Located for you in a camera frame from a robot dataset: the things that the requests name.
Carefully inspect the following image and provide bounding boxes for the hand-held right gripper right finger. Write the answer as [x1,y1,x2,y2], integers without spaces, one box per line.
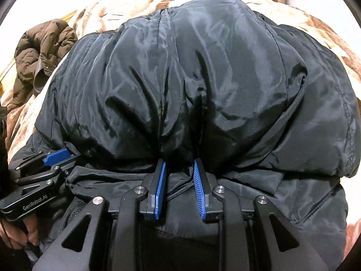
[193,158,329,271]

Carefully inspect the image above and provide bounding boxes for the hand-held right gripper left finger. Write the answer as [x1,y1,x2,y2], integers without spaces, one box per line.
[32,158,168,271]

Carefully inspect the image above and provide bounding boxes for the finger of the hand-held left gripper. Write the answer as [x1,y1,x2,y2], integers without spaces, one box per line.
[15,162,78,188]
[8,148,75,175]

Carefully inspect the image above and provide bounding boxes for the black puffer jacket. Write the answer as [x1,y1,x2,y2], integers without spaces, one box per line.
[8,0,361,271]

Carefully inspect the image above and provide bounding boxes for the person's left hand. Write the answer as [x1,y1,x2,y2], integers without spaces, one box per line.
[0,213,40,250]

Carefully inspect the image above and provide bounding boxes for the brown puffer jacket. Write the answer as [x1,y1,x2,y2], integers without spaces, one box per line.
[14,19,78,105]

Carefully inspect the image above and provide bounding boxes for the brown plush blanket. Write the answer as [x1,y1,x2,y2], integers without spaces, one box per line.
[0,0,361,250]

